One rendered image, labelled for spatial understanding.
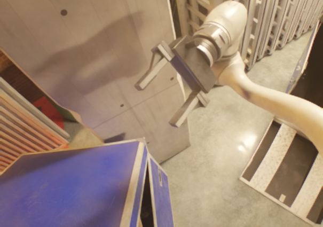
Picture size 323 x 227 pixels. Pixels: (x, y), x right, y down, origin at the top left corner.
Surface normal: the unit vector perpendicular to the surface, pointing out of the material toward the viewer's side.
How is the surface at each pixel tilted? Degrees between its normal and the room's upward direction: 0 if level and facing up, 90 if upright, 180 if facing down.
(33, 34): 90
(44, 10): 90
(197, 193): 0
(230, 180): 0
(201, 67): 52
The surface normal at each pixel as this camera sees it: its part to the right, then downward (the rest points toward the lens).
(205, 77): 0.51, -0.01
